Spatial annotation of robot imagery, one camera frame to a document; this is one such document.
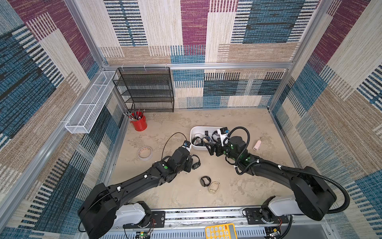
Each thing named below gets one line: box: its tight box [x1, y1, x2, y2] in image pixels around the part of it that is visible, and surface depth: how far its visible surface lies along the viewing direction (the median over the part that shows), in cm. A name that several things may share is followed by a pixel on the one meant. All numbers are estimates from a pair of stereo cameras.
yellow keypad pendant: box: [204, 223, 238, 239], surface depth 70 cm
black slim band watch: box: [199, 175, 212, 188], surface depth 85 cm
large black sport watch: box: [191, 136, 204, 147], surface depth 102 cm
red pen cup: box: [130, 111, 148, 132], surface depth 107 cm
